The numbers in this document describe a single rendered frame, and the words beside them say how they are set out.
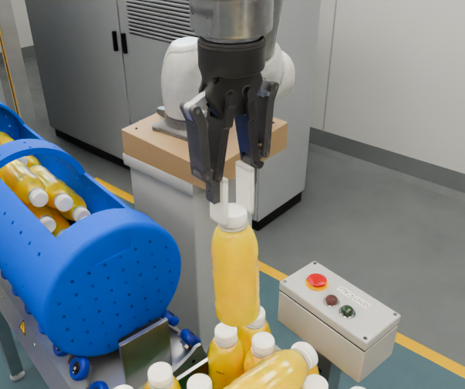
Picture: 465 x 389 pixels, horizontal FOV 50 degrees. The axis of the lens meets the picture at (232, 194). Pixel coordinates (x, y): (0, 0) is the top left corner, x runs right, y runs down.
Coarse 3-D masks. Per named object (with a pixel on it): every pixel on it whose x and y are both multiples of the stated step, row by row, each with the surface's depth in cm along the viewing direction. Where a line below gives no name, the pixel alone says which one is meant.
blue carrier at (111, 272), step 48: (48, 144) 119; (0, 192) 102; (96, 192) 123; (0, 240) 97; (48, 240) 87; (96, 240) 85; (144, 240) 92; (48, 288) 83; (96, 288) 89; (144, 288) 97; (48, 336) 87; (96, 336) 93
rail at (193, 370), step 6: (204, 360) 93; (198, 366) 92; (204, 366) 93; (186, 372) 91; (192, 372) 91; (198, 372) 93; (204, 372) 94; (180, 378) 90; (186, 378) 91; (180, 384) 91; (186, 384) 92
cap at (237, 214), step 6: (228, 204) 67; (234, 204) 67; (240, 204) 67; (228, 210) 66; (234, 210) 66; (240, 210) 66; (246, 210) 66; (228, 216) 65; (234, 216) 64; (240, 216) 65; (246, 216) 66; (228, 222) 65; (234, 222) 65; (240, 222) 65
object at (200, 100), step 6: (204, 90) 55; (198, 96) 55; (204, 96) 55; (192, 102) 55; (198, 102) 55; (204, 102) 55; (186, 108) 54; (204, 108) 55; (186, 114) 55; (204, 114) 55; (192, 120) 55
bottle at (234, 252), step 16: (224, 240) 66; (240, 240) 66; (256, 240) 68; (224, 256) 66; (240, 256) 66; (256, 256) 68; (224, 272) 67; (240, 272) 67; (256, 272) 69; (224, 288) 69; (240, 288) 68; (256, 288) 70; (224, 304) 70; (240, 304) 70; (256, 304) 71; (224, 320) 72; (240, 320) 71
